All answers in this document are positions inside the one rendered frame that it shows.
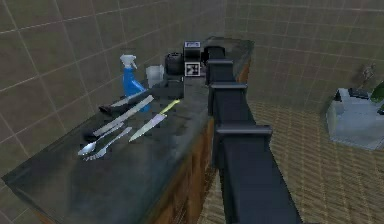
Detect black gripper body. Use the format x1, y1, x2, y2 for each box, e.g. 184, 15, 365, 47
150, 52, 185, 100

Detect silver fork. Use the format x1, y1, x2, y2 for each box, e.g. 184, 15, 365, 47
83, 126, 133, 162

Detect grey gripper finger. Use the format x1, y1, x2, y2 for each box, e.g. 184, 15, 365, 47
98, 88, 155, 116
82, 94, 156, 143

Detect small black box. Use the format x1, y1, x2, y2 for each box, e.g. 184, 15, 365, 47
347, 87, 370, 100

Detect silver spoon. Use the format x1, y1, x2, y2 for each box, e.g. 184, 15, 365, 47
77, 122, 125, 157

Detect clear glass cup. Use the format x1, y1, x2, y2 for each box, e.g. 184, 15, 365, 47
145, 64, 165, 89

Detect green house plant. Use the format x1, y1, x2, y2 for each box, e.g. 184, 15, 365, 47
369, 80, 384, 105

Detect dark topped wooden counter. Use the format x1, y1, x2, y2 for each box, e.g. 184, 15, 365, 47
1, 36, 256, 224

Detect yellow handled kitchen knife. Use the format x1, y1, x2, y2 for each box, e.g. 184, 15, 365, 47
128, 98, 181, 143

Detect blue spray bottle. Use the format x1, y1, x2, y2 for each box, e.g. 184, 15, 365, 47
119, 53, 151, 113

